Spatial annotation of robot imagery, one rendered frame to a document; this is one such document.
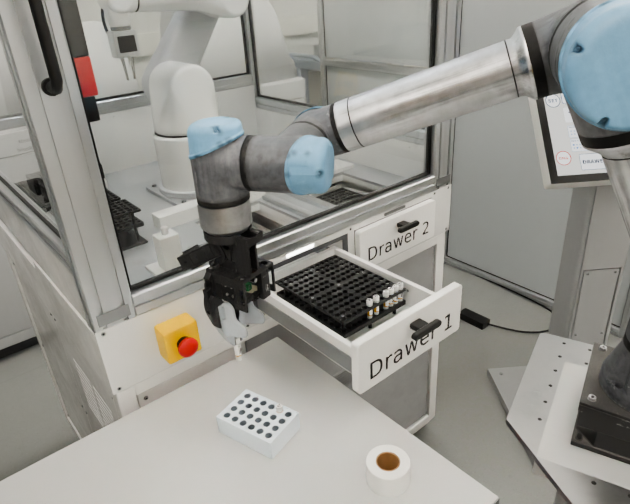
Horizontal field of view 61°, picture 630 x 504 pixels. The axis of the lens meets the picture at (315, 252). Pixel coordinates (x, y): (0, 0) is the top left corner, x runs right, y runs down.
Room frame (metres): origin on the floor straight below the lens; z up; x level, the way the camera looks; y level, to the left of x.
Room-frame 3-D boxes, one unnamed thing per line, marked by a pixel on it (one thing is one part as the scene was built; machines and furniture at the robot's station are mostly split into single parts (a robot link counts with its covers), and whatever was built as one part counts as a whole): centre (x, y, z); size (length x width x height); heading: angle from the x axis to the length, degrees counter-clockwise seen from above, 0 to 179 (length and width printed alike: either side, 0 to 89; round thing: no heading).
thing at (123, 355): (1.49, 0.29, 0.87); 1.02 x 0.95 x 0.14; 128
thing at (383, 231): (1.28, -0.22, 0.87); 0.29 x 0.02 x 0.11; 128
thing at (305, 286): (0.99, -0.05, 0.87); 0.22 x 0.18 x 0.06; 38
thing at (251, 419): (0.72, 0.12, 0.78); 0.12 x 0.08 x 0.04; 55
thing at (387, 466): (0.60, -0.09, 0.78); 0.07 x 0.07 x 0.04
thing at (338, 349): (0.99, -0.04, 0.86); 0.40 x 0.26 x 0.06; 38
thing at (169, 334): (0.86, 0.28, 0.88); 0.07 x 0.05 x 0.07; 128
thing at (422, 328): (0.81, -0.19, 0.91); 0.07 x 0.04 x 0.01; 128
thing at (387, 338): (0.83, -0.17, 0.87); 0.29 x 0.02 x 0.11; 128
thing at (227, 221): (0.72, 0.12, 1.19); 0.08 x 0.08 x 0.05
